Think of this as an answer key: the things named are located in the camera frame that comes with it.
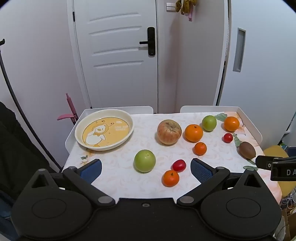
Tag small tangerine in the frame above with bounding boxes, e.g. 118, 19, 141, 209
193, 142, 207, 156
162, 170, 180, 187

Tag pink plastic rack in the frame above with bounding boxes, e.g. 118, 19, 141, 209
57, 93, 79, 126

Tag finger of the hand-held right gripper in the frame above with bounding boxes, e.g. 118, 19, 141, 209
255, 155, 278, 171

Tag orange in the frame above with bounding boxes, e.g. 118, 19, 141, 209
223, 116, 240, 132
184, 124, 204, 143

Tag wrinkled red yellow apple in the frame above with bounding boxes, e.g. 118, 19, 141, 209
157, 119, 182, 145

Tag dark cloth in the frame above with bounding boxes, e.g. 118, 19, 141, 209
0, 101, 63, 234

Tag cream plate with cartoon print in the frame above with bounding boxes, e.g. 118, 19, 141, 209
74, 109, 134, 151

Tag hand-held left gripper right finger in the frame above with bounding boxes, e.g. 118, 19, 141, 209
177, 158, 264, 207

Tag white rimmed table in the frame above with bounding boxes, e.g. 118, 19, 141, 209
65, 105, 263, 160

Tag large green apple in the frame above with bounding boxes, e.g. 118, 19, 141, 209
134, 149, 156, 173

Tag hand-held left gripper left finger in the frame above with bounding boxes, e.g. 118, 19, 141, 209
30, 159, 115, 210

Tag yellow stool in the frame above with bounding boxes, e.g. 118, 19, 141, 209
263, 145, 290, 200

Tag brown kiwi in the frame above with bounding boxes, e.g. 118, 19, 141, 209
239, 141, 257, 159

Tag oval red cherry tomato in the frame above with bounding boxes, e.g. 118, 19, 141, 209
172, 159, 187, 172

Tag recessed grey door handle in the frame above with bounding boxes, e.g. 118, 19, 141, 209
233, 28, 246, 72

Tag small green apple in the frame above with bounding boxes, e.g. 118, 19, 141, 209
202, 115, 217, 132

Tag black door lock handle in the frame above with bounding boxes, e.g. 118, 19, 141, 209
139, 27, 156, 56

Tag floral tablecloth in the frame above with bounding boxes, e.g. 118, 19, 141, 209
62, 111, 282, 202

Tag black stand pole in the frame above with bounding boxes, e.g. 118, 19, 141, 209
0, 39, 63, 173

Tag white panel door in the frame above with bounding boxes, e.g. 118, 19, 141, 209
67, 0, 159, 114

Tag white sliding door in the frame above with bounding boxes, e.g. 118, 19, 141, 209
217, 0, 296, 144

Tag hanging olive gloves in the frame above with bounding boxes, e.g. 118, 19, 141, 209
175, 0, 197, 22

